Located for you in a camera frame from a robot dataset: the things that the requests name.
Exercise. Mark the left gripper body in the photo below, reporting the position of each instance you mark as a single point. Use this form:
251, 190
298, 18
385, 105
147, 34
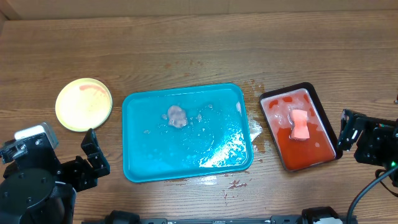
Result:
78, 175

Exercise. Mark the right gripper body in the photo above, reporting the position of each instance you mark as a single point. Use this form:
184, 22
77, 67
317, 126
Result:
374, 145

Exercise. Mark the green and pink sponge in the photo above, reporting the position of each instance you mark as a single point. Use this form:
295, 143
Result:
299, 125

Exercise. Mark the yellow plate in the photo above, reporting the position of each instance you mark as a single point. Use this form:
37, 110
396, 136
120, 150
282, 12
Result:
83, 104

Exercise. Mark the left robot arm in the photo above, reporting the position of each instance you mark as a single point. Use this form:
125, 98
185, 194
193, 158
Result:
37, 187

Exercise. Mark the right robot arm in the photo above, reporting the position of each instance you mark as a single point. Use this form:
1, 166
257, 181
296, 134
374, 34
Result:
328, 215

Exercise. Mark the black tray with red water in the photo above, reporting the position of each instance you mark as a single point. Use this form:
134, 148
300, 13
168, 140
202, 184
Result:
296, 155

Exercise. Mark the teal plastic tray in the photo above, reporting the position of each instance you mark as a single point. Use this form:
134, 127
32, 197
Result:
185, 132

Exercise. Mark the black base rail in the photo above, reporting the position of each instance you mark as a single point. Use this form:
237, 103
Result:
126, 218

